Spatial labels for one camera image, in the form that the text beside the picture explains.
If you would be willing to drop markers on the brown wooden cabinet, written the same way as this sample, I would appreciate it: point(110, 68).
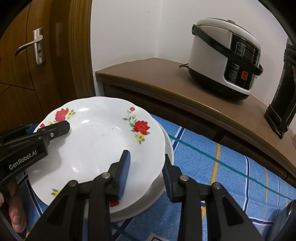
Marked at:
point(161, 88)

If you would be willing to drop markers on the white plate red flowers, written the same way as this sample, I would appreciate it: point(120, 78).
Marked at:
point(92, 143)

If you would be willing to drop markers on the grey round plate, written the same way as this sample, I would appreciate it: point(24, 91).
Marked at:
point(152, 190)

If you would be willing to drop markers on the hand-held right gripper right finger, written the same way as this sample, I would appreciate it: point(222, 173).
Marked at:
point(167, 180)

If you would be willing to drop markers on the white black rice cooker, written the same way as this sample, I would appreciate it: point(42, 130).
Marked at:
point(208, 58)

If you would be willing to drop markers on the person's left hand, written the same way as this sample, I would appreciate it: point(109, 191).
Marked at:
point(17, 208)

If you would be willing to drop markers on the brown wooden door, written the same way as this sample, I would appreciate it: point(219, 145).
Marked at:
point(23, 81)

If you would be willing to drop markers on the black thermos flask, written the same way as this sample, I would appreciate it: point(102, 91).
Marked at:
point(284, 97)

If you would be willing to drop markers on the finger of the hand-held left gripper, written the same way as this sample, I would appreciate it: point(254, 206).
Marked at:
point(31, 129)
point(57, 129)

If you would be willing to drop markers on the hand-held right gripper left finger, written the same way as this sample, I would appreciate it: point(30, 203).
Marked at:
point(123, 176)

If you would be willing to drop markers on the blue plaid cloth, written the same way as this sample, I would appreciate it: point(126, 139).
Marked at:
point(219, 176)

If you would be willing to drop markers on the wooden door frame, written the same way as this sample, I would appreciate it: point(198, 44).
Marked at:
point(81, 58)

